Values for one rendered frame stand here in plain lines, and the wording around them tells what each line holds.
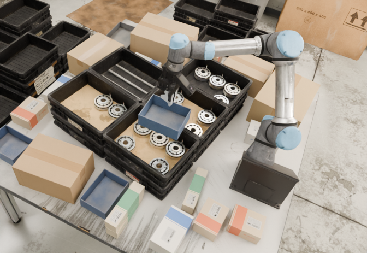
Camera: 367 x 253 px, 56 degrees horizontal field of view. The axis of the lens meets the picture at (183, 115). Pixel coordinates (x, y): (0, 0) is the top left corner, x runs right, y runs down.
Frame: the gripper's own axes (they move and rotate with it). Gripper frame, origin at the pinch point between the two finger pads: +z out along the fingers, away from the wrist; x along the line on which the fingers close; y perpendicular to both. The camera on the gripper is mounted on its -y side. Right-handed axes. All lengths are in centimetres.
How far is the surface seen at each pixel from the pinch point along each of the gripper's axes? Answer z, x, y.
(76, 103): 29, 0, 56
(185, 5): 49, -209, 78
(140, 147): 29.9, 7.6, 9.3
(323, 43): 72, -290, -69
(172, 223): 37, 34, -23
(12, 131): 41, 27, 77
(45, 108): 37, 6, 73
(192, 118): 26.0, -25.4, -5.4
